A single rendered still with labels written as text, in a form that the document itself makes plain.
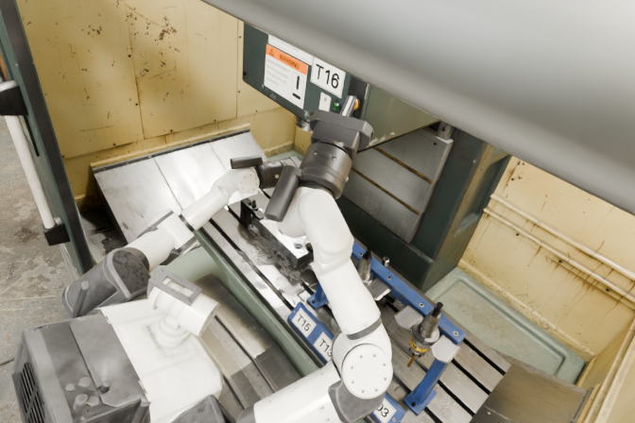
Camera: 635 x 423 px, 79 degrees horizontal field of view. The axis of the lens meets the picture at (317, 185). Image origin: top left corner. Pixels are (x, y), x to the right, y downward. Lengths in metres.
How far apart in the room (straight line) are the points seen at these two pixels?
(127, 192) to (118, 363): 1.40
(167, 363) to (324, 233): 0.37
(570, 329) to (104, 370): 1.81
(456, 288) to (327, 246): 1.56
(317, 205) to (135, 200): 1.53
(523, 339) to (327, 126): 1.59
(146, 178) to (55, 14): 0.80
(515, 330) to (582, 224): 0.60
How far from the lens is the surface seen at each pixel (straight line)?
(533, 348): 2.09
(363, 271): 1.08
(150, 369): 0.78
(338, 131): 0.72
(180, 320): 0.76
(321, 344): 1.31
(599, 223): 1.81
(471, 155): 1.48
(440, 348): 1.05
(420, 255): 1.77
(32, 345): 0.80
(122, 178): 2.13
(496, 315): 2.12
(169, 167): 2.19
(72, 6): 1.87
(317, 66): 0.87
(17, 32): 1.15
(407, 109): 0.93
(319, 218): 0.61
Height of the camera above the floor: 2.03
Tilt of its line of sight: 35 degrees down
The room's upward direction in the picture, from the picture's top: 9 degrees clockwise
